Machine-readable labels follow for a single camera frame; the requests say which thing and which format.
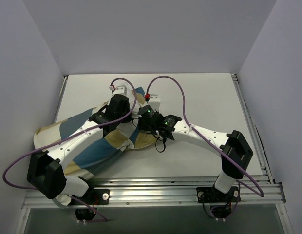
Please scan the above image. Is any checked blue tan pillowcase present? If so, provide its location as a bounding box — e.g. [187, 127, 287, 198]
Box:
[34, 85, 161, 208]

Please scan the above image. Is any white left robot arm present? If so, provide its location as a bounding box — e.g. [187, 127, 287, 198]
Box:
[26, 94, 132, 204]

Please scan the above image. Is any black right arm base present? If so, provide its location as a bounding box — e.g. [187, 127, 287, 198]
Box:
[196, 186, 241, 203]

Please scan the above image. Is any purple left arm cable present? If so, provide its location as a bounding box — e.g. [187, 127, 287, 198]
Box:
[3, 78, 137, 190]

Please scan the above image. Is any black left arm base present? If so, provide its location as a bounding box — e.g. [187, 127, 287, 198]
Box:
[78, 188, 110, 206]

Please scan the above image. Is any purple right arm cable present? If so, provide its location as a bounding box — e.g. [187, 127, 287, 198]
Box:
[146, 76, 265, 197]

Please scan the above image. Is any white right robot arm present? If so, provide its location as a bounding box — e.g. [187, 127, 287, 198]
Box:
[138, 105, 253, 201]

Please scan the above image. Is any aluminium table frame rail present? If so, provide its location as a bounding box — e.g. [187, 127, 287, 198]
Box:
[21, 73, 287, 208]

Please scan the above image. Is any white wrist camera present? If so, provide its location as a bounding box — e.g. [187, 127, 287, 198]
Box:
[148, 94, 161, 112]
[112, 85, 128, 96]

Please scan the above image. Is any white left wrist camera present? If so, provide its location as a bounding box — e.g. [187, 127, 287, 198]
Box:
[112, 85, 128, 96]

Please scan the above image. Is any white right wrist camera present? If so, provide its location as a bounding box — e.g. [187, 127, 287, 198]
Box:
[148, 94, 161, 112]

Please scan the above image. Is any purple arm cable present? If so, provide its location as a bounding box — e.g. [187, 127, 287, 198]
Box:
[3, 78, 137, 190]
[146, 76, 265, 197]

